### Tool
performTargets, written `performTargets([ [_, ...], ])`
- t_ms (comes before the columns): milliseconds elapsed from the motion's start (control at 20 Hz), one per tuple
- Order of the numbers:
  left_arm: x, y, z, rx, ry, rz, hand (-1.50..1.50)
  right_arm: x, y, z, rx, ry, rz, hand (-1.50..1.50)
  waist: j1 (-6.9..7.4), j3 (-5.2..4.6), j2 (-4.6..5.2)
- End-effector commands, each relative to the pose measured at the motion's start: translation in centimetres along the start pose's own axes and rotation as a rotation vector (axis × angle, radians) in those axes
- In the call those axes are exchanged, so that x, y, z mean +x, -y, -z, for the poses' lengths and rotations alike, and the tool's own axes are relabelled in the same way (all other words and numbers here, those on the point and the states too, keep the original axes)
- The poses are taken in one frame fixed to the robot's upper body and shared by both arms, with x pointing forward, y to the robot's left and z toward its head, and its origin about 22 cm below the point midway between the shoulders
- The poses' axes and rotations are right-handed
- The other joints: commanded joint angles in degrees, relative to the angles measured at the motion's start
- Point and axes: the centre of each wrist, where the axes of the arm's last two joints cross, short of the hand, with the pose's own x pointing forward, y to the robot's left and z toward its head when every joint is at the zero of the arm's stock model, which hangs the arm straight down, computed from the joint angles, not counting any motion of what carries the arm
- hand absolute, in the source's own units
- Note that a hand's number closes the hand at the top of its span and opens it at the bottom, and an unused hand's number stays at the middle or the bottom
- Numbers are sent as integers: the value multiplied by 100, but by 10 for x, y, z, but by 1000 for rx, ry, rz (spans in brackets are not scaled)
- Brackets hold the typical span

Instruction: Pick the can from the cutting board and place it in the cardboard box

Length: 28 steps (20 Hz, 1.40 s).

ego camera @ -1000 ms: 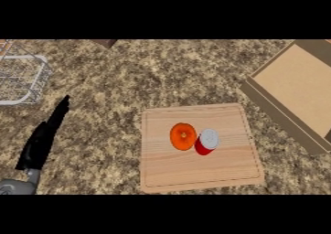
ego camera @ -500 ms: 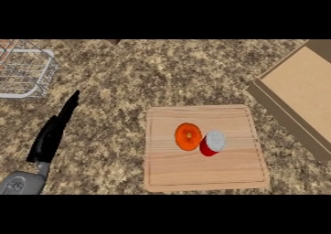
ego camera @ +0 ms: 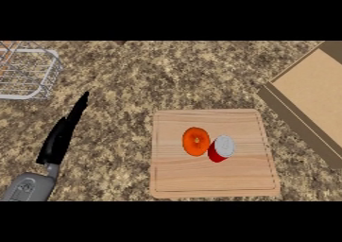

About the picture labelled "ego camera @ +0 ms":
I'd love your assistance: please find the red can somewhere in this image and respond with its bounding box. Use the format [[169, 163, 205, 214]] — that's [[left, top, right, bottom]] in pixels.
[[205, 134, 236, 164]]

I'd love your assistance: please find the white wire basket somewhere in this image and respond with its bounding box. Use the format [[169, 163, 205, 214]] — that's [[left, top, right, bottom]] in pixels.
[[0, 41, 64, 100]]

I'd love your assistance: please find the wooden cutting board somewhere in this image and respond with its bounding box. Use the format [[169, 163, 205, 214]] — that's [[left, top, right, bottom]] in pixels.
[[146, 109, 281, 199]]

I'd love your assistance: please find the orange round fruit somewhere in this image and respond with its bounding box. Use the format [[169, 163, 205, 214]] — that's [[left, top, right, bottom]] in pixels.
[[180, 126, 211, 157]]

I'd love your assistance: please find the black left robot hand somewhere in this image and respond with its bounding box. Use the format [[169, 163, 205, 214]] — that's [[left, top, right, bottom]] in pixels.
[[35, 91, 91, 165]]

